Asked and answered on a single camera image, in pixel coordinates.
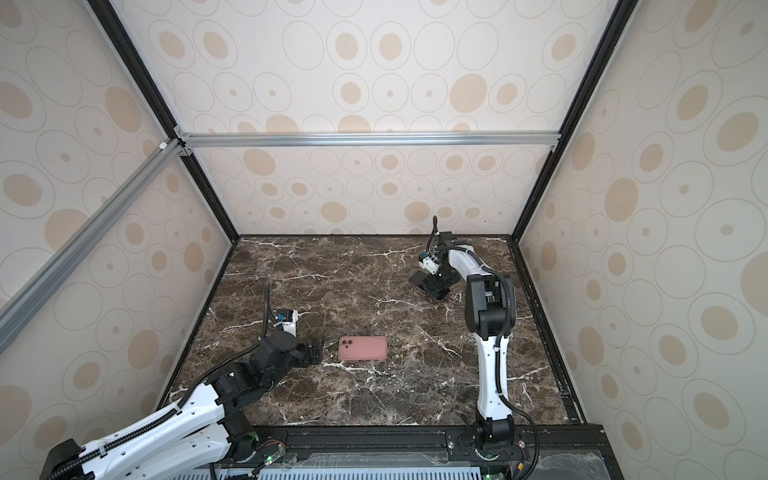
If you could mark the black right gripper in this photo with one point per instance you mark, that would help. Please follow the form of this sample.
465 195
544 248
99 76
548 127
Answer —
457 280

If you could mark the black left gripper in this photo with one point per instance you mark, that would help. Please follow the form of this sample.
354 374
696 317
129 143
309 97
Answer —
318 350

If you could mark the pink phone case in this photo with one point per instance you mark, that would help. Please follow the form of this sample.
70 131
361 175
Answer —
363 348

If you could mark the black phone purple edge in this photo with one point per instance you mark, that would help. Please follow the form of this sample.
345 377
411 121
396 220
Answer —
434 286

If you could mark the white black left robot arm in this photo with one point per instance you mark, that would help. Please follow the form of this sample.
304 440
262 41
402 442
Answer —
206 426

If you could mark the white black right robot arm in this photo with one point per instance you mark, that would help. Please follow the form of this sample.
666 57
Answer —
490 314

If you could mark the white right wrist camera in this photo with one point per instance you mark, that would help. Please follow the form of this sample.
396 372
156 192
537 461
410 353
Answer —
430 262

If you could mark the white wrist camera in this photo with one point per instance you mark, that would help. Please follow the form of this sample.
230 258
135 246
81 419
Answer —
286 320
430 262

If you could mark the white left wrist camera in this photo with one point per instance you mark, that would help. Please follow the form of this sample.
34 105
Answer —
286 320

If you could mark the aluminium rail back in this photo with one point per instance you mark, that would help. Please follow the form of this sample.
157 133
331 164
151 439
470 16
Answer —
373 139

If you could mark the aluminium rail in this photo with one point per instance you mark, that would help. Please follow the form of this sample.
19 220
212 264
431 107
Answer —
373 139
38 290

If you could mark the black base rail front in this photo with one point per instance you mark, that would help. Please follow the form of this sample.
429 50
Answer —
430 452

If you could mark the aluminium rail left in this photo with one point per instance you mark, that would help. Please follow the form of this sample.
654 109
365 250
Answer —
38 290

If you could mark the black corner frame post right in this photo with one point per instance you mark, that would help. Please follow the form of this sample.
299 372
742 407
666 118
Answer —
606 46

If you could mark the black corner frame post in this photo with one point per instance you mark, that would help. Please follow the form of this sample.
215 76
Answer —
606 46
107 17

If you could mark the black corner frame post left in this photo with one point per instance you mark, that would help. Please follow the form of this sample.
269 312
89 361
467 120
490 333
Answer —
107 17

